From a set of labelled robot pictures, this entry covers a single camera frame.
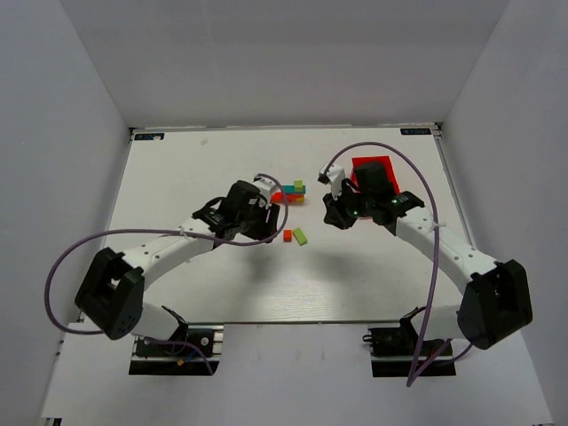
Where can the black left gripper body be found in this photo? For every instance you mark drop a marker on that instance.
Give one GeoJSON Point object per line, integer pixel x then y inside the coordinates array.
{"type": "Point", "coordinates": [270, 220]}

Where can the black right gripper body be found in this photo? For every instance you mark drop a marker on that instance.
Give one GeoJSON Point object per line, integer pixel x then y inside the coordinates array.
{"type": "Point", "coordinates": [335, 213]}

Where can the orange square block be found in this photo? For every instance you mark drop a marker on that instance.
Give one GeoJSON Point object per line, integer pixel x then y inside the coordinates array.
{"type": "Point", "coordinates": [287, 235]}

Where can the red plastic tray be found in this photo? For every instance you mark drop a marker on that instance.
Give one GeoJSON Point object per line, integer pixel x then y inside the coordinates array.
{"type": "Point", "coordinates": [374, 174]}

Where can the light green long block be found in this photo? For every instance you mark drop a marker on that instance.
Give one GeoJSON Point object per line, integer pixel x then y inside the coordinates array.
{"type": "Point", "coordinates": [300, 236]}

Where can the teal long block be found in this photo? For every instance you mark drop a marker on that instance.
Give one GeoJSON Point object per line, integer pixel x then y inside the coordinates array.
{"type": "Point", "coordinates": [294, 189]}

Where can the red long block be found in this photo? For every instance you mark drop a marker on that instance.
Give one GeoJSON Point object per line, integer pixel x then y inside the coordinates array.
{"type": "Point", "coordinates": [279, 198]}

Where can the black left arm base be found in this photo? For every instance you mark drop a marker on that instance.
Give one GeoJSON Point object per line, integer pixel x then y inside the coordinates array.
{"type": "Point", "coordinates": [200, 358]}

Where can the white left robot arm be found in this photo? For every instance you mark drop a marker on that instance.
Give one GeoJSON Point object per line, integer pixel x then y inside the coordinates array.
{"type": "Point", "coordinates": [113, 289]}

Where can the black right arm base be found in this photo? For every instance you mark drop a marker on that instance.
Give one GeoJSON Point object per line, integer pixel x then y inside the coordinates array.
{"type": "Point", "coordinates": [392, 350]}

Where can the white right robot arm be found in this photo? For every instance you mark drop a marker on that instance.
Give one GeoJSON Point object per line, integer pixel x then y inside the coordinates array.
{"type": "Point", "coordinates": [495, 301]}

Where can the right corner label sticker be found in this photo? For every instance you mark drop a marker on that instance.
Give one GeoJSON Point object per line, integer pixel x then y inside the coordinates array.
{"type": "Point", "coordinates": [415, 131]}

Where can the corner label sticker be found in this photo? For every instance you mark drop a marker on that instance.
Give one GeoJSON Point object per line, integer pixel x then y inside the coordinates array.
{"type": "Point", "coordinates": [149, 136]}
{"type": "Point", "coordinates": [415, 131]}

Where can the left corner label sticker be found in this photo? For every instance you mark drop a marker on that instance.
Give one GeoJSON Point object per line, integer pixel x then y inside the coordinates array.
{"type": "Point", "coordinates": [149, 136]}

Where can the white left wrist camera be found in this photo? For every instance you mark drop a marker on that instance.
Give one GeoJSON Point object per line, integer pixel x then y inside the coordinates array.
{"type": "Point", "coordinates": [267, 188]}

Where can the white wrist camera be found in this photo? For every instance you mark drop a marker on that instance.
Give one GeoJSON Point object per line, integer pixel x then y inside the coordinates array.
{"type": "Point", "coordinates": [267, 188]}
{"type": "Point", "coordinates": [332, 175]}

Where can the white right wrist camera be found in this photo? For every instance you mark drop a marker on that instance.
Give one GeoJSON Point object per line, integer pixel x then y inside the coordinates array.
{"type": "Point", "coordinates": [332, 175]}

